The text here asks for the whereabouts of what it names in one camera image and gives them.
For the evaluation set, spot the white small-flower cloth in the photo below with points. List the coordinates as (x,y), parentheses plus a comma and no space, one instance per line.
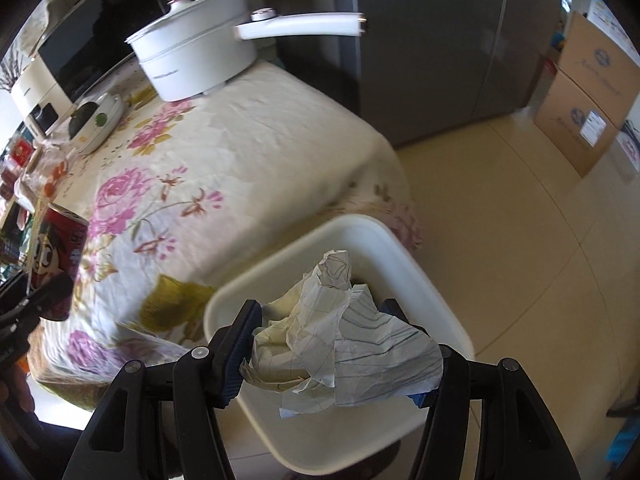
(120,85)

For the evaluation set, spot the grey refrigerator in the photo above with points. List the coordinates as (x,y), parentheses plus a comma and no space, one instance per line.
(425,50)

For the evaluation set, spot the lined paper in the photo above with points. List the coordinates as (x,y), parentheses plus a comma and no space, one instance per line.
(340,350)

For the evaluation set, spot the white appliance with dark lid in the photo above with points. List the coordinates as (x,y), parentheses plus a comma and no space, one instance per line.
(112,110)

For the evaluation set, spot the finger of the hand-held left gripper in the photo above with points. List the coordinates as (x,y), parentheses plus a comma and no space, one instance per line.
(12,292)
(50,295)

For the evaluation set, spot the white electric pot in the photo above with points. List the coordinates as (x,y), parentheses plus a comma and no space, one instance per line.
(195,70)

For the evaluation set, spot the small green fruit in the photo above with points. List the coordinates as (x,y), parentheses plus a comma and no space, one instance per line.
(101,120)

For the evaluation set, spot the plain cardboard box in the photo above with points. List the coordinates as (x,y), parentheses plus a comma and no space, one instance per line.
(600,60)

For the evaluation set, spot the cardboard box with white label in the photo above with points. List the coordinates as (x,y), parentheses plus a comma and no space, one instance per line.
(565,130)

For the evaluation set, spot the white blue package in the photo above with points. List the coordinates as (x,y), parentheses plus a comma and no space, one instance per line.
(630,152)

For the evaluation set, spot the black microwave oven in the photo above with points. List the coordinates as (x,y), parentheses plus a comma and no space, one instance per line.
(90,45)

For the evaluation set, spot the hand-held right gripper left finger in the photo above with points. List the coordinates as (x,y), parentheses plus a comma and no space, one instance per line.
(235,380)

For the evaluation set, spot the blue white leaflet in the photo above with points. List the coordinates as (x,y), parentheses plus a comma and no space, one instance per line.
(605,15)

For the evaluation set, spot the red drink can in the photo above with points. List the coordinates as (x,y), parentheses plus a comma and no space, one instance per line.
(55,250)

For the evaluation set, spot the white air fryer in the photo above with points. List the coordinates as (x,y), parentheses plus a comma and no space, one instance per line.
(35,85)

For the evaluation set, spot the person's left hand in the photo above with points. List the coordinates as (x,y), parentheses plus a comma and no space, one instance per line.
(15,390)

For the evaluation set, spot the small orange tomato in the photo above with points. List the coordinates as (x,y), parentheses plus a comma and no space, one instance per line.
(48,189)
(55,173)

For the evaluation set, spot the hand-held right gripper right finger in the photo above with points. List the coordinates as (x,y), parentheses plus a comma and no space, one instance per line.
(450,390)

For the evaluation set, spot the white plastic bin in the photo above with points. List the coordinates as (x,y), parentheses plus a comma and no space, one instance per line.
(360,240)

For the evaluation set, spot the white pot lid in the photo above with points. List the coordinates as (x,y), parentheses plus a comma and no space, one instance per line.
(200,15)

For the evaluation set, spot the dark green squash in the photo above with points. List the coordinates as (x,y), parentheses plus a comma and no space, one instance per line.
(82,117)

